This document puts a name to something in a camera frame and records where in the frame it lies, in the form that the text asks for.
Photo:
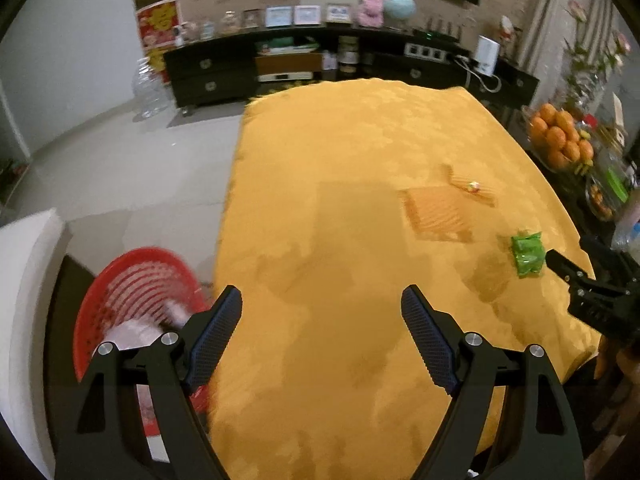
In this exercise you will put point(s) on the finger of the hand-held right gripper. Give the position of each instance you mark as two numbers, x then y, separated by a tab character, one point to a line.
565	265
612	257

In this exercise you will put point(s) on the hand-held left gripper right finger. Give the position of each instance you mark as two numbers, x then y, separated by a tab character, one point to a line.
430	340

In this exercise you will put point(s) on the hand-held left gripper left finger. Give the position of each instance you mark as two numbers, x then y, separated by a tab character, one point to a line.
215	345

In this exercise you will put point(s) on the green snack packet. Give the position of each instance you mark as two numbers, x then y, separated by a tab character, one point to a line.
527	257

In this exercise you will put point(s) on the red plastic basket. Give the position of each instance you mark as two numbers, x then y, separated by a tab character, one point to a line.
100	300

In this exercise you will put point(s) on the glass fruit bowl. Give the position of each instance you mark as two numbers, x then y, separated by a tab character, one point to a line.
547	164

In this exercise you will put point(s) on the small wrapped candy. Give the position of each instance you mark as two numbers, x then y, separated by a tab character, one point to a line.
473	188

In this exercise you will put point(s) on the pile of oranges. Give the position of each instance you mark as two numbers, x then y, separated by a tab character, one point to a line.
557	135

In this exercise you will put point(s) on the dark brown stool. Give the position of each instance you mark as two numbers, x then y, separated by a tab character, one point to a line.
60	360

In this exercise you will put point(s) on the yellow tablecloth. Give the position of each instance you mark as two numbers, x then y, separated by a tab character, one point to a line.
350	160

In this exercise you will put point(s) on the flower arrangement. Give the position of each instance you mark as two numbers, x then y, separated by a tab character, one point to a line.
590	60

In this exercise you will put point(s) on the white upright device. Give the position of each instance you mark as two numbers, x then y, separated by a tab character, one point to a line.
487	55

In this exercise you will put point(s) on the small figurine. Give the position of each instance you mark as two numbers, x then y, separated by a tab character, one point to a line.
510	35

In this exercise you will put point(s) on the white power strip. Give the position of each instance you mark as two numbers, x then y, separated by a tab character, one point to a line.
424	50

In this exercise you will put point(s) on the clear plastic water bottle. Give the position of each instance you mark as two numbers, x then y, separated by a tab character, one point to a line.
150	95

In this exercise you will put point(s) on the black router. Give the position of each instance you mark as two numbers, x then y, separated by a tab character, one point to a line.
437	36

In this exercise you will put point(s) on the black low cabinet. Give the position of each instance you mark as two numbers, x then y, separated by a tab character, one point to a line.
235	75

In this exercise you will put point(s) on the wooden cabinet panel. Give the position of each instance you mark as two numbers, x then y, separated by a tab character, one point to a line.
287	62

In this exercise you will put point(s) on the pale blue egg ornament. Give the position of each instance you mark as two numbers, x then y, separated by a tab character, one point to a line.
400	6

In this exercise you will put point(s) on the pink plush toy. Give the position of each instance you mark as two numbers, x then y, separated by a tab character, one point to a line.
371	10

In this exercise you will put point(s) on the glass jar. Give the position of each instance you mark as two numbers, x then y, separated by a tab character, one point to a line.
230	22

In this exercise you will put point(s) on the small dark picture frame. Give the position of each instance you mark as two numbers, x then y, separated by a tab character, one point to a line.
253	18

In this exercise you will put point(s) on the red wall poster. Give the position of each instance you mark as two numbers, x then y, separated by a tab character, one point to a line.
157	20

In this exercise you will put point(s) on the blue picture frame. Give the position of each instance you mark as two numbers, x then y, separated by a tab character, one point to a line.
278	16

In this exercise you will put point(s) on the white picture frame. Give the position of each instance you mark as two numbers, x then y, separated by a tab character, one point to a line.
338	13

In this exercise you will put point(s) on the pink picture frame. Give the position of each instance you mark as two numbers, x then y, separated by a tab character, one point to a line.
307	14

